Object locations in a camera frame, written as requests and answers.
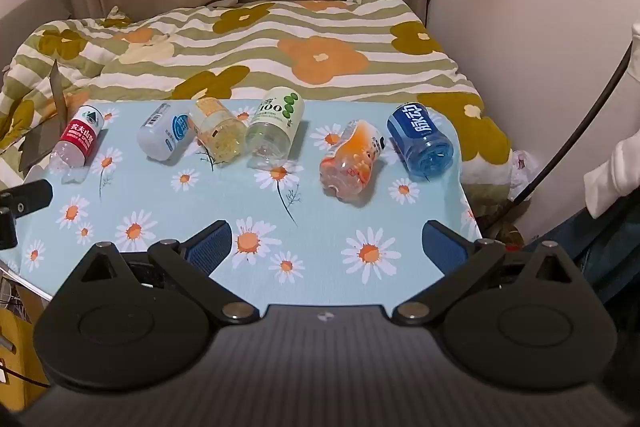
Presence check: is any light blue daisy tablecloth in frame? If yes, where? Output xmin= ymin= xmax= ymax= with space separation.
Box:
xmin=0 ymin=97 xmax=484 ymax=309

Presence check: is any white garment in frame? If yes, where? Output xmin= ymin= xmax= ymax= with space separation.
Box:
xmin=584 ymin=22 xmax=640 ymax=220

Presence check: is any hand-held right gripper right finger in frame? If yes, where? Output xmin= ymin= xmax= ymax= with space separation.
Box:
xmin=391 ymin=220 xmax=574 ymax=327

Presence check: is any red label water bottle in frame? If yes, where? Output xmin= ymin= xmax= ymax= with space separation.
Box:
xmin=49 ymin=105 xmax=106 ymax=184

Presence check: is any black cable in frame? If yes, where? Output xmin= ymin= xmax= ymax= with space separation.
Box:
xmin=504 ymin=41 xmax=635 ymax=228

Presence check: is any white blue label bottle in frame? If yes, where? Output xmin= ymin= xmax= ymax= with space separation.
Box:
xmin=137 ymin=103 xmax=194 ymax=162

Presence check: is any blue plastic bottle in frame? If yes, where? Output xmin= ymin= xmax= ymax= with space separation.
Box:
xmin=387 ymin=102 xmax=455 ymax=181

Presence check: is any green dotted label bottle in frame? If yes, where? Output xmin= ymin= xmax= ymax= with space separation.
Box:
xmin=245 ymin=90 xmax=306 ymax=170

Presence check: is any striped flower blanket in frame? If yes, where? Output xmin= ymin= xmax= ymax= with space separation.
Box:
xmin=0 ymin=0 xmax=515 ymax=208

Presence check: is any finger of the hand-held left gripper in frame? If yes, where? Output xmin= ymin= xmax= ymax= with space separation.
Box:
xmin=0 ymin=179 xmax=54 ymax=219
xmin=0 ymin=207 xmax=19 ymax=251

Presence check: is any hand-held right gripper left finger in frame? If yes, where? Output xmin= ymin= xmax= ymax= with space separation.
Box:
xmin=74 ymin=220 xmax=255 ymax=326

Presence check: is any dark blue cloth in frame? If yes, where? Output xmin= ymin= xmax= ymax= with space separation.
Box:
xmin=523 ymin=201 xmax=640 ymax=306

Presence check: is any brown cardboard piece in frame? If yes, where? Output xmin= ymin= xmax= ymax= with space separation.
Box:
xmin=18 ymin=59 xmax=70 ymax=172

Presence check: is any grey headboard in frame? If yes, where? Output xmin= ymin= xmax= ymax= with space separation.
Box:
xmin=0 ymin=0 xmax=67 ymax=38

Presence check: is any yellow label clear bottle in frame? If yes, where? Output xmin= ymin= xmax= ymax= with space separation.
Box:
xmin=189 ymin=97 xmax=250 ymax=166

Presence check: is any white plastic bag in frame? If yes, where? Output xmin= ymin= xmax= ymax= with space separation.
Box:
xmin=508 ymin=149 xmax=543 ymax=204

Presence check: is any yellow box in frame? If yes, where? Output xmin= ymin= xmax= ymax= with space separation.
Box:
xmin=0 ymin=305 xmax=53 ymax=413

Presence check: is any orange label crumpled bottle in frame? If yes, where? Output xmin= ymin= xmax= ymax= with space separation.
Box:
xmin=319 ymin=119 xmax=385 ymax=206

